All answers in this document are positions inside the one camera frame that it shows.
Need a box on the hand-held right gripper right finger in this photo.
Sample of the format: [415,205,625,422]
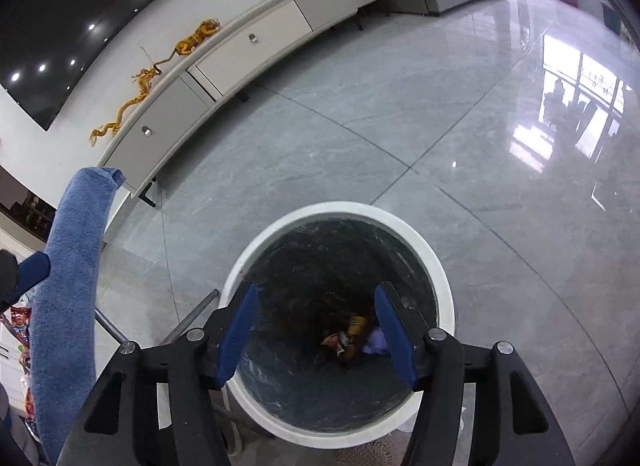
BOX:
[374,282,576,466]

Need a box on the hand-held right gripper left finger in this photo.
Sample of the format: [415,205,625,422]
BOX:
[55,282,261,466]

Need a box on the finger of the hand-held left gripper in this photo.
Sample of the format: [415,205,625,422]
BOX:
[0,250,53,314]

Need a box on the white round trash bin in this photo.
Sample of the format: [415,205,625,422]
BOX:
[218,201,456,451]

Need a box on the purple plastic wrapper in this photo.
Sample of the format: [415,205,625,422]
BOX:
[361,327,392,354]

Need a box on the blue fluffy blanket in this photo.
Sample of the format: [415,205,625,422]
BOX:
[27,166,126,466]

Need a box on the yellow orange snack wrapper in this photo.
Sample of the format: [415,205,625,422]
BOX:
[350,315,373,347]

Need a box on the wooden shoe rack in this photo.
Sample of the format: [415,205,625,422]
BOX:
[9,198,56,237]

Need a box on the pile of snack packets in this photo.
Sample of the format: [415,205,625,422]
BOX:
[0,303,38,442]

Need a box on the crumpled white red wrapper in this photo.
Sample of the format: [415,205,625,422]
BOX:
[320,331,351,359]

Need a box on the golden dragon figurine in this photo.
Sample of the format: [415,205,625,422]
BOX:
[89,64,163,145]

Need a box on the golden tiger figurine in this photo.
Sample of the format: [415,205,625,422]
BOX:
[172,18,222,56]

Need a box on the white television cabinet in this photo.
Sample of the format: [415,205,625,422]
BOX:
[95,0,388,207]

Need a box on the green box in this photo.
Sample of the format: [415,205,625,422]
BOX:
[601,3,623,36]

